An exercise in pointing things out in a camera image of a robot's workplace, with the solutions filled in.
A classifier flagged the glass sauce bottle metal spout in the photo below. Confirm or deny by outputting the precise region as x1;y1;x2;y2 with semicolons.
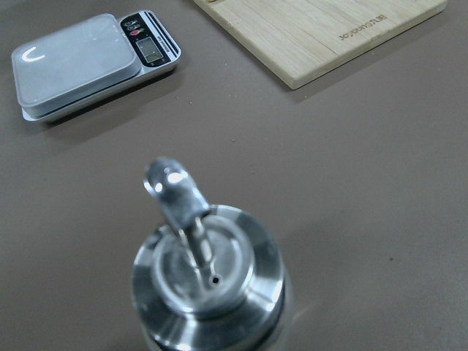
132;157;293;350

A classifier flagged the bamboo cutting board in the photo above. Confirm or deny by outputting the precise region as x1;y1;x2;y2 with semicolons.
196;0;448;90

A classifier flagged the digital kitchen scale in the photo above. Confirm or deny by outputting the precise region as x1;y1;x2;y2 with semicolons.
11;10;181;122

